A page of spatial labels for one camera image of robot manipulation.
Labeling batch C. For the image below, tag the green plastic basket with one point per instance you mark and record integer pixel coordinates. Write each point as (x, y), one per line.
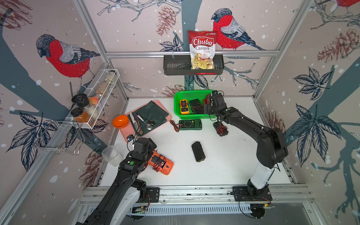
(190, 95)

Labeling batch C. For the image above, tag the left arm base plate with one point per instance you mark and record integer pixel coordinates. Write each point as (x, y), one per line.
(149, 195)

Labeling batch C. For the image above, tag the yellow multimeter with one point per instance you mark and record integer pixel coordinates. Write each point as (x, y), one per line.
(184, 107)

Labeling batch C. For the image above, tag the black rectangular case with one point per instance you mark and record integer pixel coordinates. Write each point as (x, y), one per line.
(198, 151)

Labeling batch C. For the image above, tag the large orange multimeter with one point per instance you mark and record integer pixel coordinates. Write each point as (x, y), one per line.
(160, 163)

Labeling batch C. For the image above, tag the orange plastic bowl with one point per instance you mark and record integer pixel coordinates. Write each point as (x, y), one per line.
(120, 121)

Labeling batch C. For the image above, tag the metal spoon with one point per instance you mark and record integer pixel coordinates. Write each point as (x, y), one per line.
(149, 123)

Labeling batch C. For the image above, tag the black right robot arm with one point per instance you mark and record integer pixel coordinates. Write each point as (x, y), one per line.
(271, 145)

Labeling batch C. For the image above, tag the red multimeter with leads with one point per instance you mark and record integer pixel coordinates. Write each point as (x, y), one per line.
(207, 105)

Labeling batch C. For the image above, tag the black-lid spice jar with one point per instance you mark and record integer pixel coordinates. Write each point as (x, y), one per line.
(81, 100)
(80, 115)

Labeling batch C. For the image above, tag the small black multimeter with leads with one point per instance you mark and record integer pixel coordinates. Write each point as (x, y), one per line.
(221, 130)

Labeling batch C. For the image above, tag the dark green cloth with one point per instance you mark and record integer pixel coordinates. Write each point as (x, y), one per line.
(151, 111)

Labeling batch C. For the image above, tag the white wire spice rack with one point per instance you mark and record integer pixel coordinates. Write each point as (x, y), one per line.
(98, 94)

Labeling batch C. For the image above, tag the clear plastic cup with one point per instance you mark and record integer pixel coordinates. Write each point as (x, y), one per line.
(112, 156)

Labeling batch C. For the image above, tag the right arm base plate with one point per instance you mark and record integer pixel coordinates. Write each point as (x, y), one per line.
(249, 194)

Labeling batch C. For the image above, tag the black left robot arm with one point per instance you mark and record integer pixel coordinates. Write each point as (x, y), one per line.
(126, 189)

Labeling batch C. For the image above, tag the black-lid spice jar rear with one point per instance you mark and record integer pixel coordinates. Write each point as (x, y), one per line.
(81, 100)

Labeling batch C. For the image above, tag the green-black multimeter with leads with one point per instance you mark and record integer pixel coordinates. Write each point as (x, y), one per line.
(196, 106)

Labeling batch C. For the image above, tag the Chuba cassava chips bag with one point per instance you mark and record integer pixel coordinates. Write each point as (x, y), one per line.
(202, 47)

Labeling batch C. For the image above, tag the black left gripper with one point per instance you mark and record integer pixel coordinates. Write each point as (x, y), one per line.
(151, 147)

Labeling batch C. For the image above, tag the black-lid spice jar front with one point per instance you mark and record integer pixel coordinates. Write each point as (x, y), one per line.
(80, 115)

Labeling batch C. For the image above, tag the knife on cutting board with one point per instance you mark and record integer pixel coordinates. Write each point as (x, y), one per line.
(137, 129)

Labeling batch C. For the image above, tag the dark green multimeter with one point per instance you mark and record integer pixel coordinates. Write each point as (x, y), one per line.
(184, 125)

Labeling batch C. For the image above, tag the pink cutting board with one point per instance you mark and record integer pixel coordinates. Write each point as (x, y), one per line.
(129, 129)

